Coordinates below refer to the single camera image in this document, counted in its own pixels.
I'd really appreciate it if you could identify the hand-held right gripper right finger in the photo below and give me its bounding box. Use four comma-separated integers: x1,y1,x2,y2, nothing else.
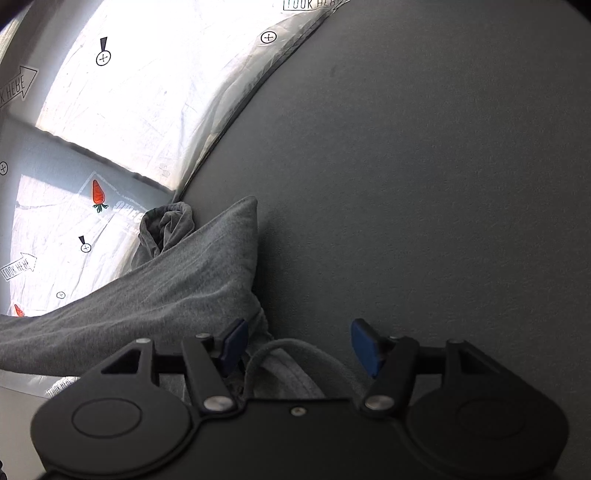
351,318,502,418

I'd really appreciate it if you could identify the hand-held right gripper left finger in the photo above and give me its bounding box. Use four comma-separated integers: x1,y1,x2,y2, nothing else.
99,318,250,415

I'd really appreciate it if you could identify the grey t-shirt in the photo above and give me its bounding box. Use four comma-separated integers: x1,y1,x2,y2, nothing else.
0,195,370,402

